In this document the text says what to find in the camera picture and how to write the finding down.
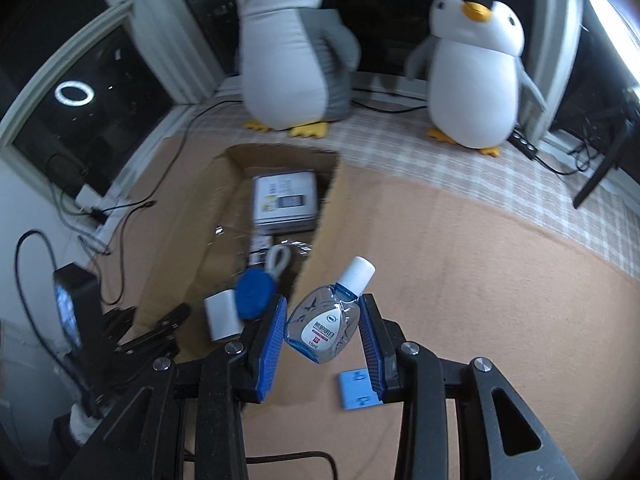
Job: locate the large plush penguin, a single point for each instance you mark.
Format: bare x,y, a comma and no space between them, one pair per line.
285,60

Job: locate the small plush penguin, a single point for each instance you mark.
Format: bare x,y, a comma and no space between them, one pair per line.
475,90

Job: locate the blue phone stand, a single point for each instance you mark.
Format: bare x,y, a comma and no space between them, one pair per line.
356,390

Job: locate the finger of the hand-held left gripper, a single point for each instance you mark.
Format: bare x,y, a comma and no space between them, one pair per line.
170,316
147,342

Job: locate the checked mat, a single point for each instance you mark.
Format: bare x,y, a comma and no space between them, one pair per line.
425,160

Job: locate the white charger adapter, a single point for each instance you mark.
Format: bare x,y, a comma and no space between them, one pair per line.
223,315

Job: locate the black tripod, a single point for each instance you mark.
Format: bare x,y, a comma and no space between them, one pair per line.
600,170

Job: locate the cardboard box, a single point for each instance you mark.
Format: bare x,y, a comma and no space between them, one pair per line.
200,240

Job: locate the white window frame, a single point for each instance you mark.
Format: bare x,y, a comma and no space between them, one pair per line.
170,50

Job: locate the person's left hand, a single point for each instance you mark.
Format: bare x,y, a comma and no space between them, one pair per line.
85,422

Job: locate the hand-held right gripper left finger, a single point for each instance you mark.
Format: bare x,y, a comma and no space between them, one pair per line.
267,355

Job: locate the black inline remote control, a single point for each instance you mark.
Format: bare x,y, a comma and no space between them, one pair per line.
525,145

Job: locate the clear plastic case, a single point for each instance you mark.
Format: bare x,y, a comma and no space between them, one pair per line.
285,200

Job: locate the blue round tape measure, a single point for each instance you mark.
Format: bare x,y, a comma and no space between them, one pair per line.
255,292

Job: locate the eye drop bottle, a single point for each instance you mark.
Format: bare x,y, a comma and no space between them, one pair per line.
325,320

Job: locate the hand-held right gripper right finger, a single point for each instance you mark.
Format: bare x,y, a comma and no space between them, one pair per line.
372,355

